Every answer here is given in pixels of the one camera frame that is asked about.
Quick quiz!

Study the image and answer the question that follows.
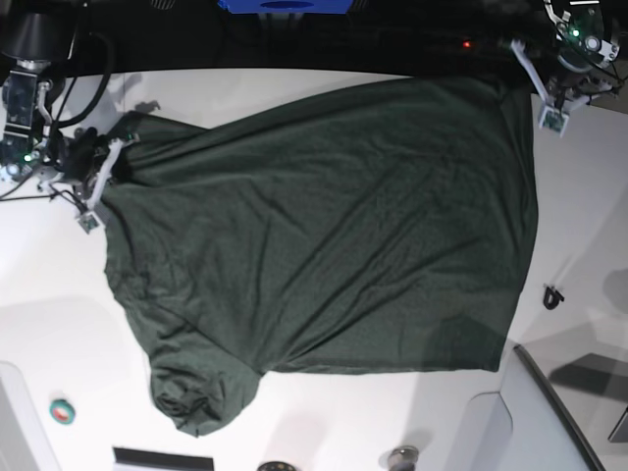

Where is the white slotted vent plate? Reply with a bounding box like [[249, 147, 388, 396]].
[[113, 447, 215, 471]]

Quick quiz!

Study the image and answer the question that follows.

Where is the round metal knob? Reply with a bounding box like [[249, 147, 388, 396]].
[[387, 445, 419, 471]]

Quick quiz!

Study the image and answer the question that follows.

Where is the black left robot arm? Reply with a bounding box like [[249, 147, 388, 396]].
[[507, 1, 627, 135]]

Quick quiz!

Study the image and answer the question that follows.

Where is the dark green t-shirt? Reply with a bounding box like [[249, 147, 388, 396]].
[[103, 78, 539, 437]]

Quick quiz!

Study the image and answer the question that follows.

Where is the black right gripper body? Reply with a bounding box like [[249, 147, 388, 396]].
[[38, 128, 114, 196]]

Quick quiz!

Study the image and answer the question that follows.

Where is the green red tape roll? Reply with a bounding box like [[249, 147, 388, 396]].
[[49, 398, 76, 425]]

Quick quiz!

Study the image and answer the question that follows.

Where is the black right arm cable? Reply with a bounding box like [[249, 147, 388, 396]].
[[43, 31, 117, 133]]

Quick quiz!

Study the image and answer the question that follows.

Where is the small black clip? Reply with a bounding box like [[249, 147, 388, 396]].
[[543, 285, 565, 311]]

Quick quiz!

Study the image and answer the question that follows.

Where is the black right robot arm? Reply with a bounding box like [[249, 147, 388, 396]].
[[1, 1, 139, 233]]

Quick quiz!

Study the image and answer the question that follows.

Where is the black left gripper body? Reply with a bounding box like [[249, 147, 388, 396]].
[[549, 43, 608, 98]]

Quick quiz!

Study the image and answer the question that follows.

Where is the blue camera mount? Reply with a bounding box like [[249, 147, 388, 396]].
[[218, 0, 353, 15]]

